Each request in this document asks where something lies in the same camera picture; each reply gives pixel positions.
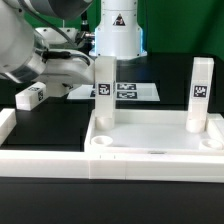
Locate printed marker sheet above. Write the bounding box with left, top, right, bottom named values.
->
left=68, top=82, right=160, bottom=102

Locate white desk top tray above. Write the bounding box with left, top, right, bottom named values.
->
left=84, top=109, right=224, bottom=155

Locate black connector post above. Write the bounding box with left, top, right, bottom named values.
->
left=80, top=12, right=90, bottom=47

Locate white U-shaped fence frame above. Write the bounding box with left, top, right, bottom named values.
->
left=0, top=107, right=224, bottom=184

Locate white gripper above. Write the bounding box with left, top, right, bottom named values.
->
left=37, top=49, right=95, bottom=87

